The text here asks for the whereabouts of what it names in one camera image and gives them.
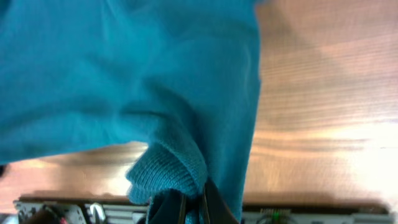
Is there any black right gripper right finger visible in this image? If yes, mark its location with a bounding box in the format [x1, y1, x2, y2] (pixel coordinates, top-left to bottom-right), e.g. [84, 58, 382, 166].
[201, 179, 239, 224]

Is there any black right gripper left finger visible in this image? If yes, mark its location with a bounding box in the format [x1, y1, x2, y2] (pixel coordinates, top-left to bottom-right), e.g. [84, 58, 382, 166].
[148, 190, 186, 224]

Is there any teal blue polo shirt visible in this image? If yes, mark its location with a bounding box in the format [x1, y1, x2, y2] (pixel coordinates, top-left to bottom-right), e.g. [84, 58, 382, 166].
[1, 0, 261, 219]

